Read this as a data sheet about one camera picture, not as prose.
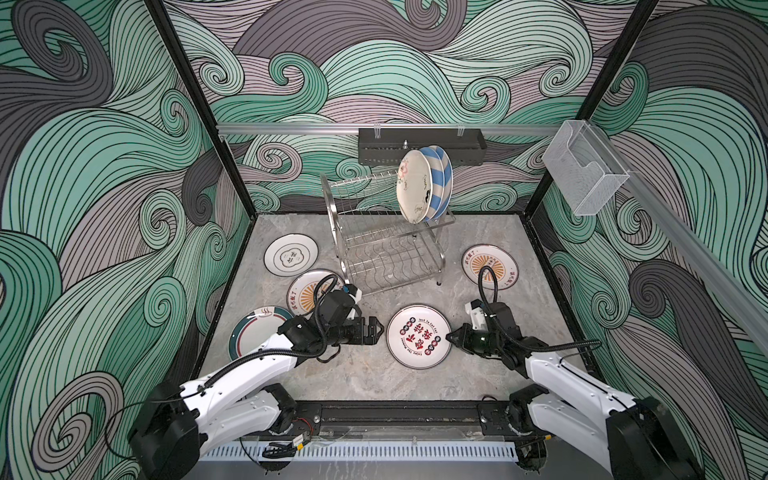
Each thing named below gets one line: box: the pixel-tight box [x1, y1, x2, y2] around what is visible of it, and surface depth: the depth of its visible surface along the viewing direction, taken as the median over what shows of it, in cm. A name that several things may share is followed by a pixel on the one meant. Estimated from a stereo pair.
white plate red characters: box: [386, 304, 451, 370], surface depth 87 cm
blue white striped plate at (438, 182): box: [418, 146, 445, 222], surface depth 74 cm
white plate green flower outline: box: [263, 233, 319, 277], surface depth 109 cm
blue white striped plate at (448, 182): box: [437, 146, 454, 219], surface depth 73 cm
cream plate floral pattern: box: [396, 149, 433, 224], surface depth 85 cm
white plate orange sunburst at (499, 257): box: [461, 244, 520, 290], surface depth 106 cm
